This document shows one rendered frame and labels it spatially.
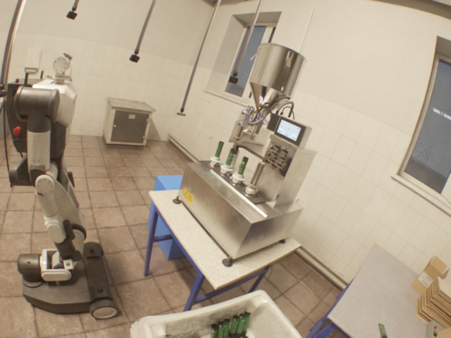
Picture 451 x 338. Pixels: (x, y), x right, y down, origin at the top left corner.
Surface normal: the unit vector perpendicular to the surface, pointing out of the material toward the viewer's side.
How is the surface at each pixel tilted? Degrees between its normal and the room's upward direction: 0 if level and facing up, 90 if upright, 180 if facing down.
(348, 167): 90
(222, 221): 90
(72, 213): 90
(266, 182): 90
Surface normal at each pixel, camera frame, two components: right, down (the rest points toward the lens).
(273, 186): -0.74, 0.00
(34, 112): 0.54, 0.46
